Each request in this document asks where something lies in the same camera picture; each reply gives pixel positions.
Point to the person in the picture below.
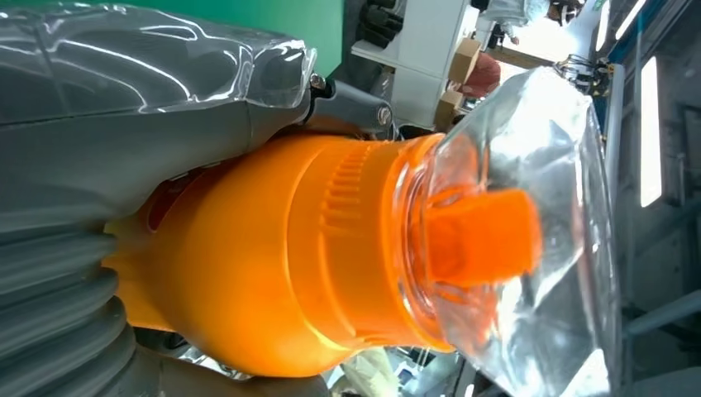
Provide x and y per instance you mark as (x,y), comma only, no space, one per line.
(482,77)

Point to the white partition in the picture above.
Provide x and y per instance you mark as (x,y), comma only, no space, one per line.
(427,55)

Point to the orange bottle with clear cap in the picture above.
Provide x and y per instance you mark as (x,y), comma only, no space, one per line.
(274,246)

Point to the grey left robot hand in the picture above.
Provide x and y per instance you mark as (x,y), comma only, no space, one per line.
(137,137)

